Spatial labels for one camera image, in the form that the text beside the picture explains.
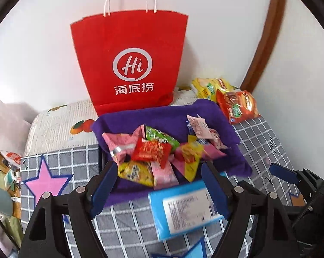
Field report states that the light green cloth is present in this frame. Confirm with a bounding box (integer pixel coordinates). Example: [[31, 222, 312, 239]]
[[0, 215, 25, 250]]

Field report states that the pink star paper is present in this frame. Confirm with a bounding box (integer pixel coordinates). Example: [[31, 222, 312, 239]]
[[21, 156, 73, 210]]

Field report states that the plain pink snack packet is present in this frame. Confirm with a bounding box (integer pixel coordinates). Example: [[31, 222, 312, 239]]
[[150, 161, 179, 189]]

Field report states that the green snack packet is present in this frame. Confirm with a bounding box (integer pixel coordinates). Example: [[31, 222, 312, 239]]
[[145, 126, 180, 152]]

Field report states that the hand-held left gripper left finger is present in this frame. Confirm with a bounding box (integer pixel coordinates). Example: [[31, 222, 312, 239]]
[[18, 161, 119, 258]]

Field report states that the white plastic bag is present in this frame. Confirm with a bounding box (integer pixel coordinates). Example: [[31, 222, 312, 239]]
[[0, 99, 37, 164]]

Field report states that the grey checked tablecloth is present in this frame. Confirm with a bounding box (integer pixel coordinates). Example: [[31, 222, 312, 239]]
[[19, 113, 313, 258]]

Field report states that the brown wooden door frame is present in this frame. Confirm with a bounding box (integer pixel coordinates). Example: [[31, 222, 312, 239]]
[[240, 0, 287, 93]]

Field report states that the blue tissue pack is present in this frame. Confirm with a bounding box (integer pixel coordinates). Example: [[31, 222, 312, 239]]
[[148, 180, 227, 241]]

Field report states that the orange star paper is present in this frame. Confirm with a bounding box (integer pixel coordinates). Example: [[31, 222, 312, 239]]
[[289, 192, 306, 208]]

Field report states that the pale pink snack packet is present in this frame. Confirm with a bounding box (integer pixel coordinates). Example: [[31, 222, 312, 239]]
[[186, 114, 209, 140]]

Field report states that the yellow chips bag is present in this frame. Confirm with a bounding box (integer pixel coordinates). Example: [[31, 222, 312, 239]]
[[190, 77, 239, 102]]

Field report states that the blue star paper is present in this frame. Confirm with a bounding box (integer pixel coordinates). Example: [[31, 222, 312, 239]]
[[150, 236, 208, 258]]

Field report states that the yellow triangular snack packet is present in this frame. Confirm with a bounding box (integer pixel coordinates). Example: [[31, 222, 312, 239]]
[[117, 161, 155, 187]]

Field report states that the purple cloth-lined box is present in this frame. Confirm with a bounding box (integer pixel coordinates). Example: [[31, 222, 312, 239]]
[[92, 98, 252, 207]]

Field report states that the red paper bag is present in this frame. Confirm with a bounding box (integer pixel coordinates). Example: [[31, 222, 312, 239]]
[[70, 0, 189, 117]]

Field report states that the orange chips bag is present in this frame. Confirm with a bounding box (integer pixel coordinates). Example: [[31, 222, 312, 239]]
[[216, 89, 261, 124]]

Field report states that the red white snack packet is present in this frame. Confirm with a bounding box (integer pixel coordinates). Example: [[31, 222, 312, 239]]
[[202, 127, 231, 149]]

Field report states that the fruit print cloth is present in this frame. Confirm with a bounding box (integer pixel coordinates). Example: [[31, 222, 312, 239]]
[[25, 86, 243, 156]]

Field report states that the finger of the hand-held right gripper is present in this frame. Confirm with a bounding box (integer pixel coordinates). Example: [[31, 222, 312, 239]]
[[269, 163, 324, 194]]

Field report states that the pink snack packet silver end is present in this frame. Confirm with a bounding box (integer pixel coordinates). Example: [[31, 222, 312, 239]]
[[101, 132, 139, 165]]

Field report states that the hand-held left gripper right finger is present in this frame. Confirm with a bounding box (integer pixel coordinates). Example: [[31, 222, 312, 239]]
[[201, 161, 299, 258]]

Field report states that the pink yellow snack packet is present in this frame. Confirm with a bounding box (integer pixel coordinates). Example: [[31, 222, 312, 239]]
[[173, 134, 227, 182]]

